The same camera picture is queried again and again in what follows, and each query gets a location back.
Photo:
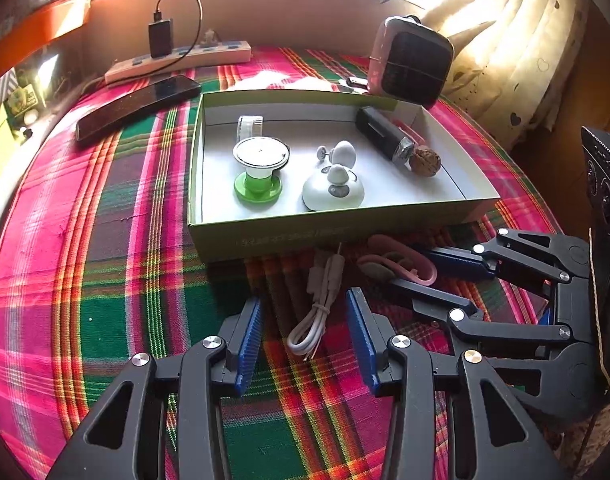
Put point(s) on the beige power strip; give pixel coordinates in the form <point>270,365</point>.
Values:
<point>210,54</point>

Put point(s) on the white round cap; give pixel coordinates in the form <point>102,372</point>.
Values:
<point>250,127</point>

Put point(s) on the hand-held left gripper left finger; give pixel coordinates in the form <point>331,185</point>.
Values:
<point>250,345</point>

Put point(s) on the cream heart print curtain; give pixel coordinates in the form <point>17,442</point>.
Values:
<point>510,35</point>

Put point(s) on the white plug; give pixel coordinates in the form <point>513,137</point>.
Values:
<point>211,37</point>

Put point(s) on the white knob hook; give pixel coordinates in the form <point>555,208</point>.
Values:
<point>344,151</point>

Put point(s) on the pink clip device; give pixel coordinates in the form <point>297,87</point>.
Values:
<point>377,266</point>

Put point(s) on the white round device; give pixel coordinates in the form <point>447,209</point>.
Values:
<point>335,195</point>

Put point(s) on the brown walnut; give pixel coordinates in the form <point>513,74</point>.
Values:
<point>425,161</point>

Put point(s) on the black phone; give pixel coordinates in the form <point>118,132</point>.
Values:
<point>135,107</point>

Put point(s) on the orange tray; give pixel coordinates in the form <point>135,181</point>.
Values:
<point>45,25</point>

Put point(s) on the pink green plaid blanket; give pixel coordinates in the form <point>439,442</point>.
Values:
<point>110,260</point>

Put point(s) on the green yellow tin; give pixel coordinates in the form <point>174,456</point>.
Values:
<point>22,101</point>

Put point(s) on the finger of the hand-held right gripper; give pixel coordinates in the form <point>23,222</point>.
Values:
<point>460,262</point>
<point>435,300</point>

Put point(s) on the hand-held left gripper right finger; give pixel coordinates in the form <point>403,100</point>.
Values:
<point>360,340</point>

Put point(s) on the green cardboard box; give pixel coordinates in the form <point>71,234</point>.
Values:
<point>410,195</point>

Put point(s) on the black charger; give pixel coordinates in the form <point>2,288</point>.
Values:
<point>161,40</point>

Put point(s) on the small black object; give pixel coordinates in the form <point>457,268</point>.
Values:
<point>355,83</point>

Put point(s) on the black power bank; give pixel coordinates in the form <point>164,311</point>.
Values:
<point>380,132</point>

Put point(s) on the pink grey space heater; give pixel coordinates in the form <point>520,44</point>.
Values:
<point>410,65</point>

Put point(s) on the green white spool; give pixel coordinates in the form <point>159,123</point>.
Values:
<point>260,152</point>

